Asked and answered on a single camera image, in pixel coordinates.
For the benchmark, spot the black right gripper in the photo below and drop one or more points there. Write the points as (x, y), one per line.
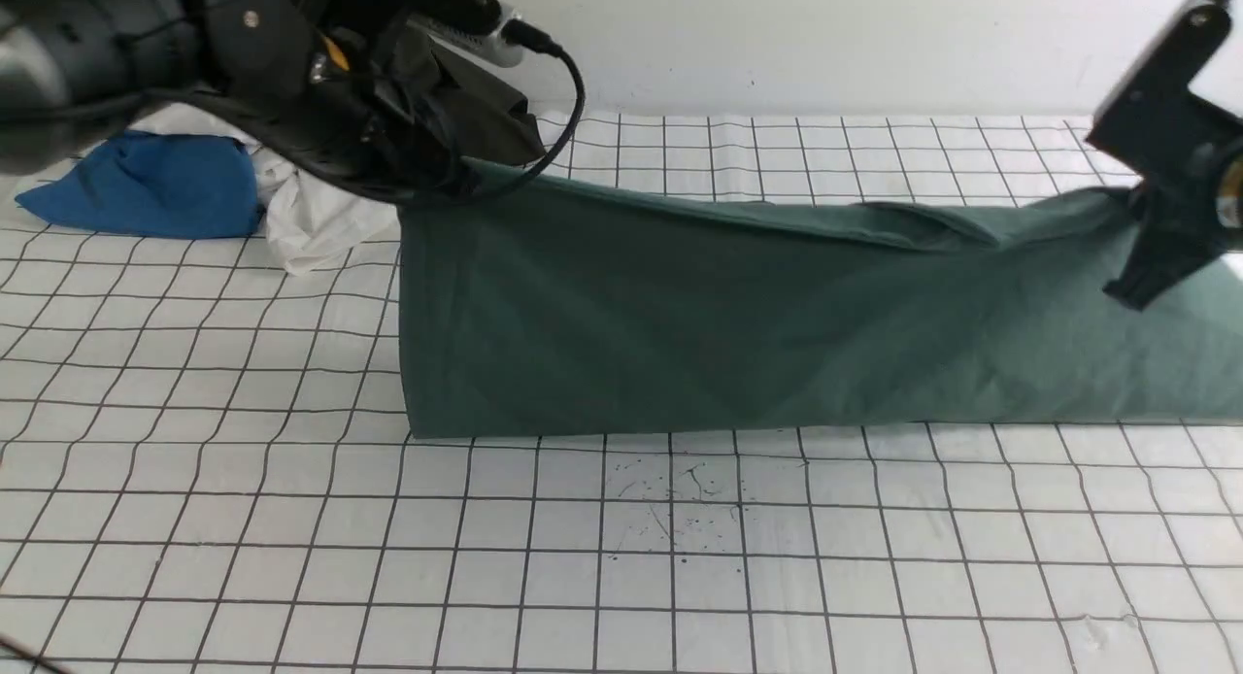
(1184, 150)

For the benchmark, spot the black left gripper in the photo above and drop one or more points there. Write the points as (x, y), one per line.
(448, 131)

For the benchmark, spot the green long-sleeve top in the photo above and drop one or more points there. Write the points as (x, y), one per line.
(576, 309)

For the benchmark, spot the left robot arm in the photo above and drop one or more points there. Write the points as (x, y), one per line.
(312, 80)

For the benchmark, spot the white garment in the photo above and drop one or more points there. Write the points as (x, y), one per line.
(309, 225)

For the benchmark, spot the blue garment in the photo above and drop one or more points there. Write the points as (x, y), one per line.
(186, 187)

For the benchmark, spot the white grid tablecloth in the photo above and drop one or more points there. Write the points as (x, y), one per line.
(205, 471)

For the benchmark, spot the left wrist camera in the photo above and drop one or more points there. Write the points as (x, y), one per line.
(474, 26)

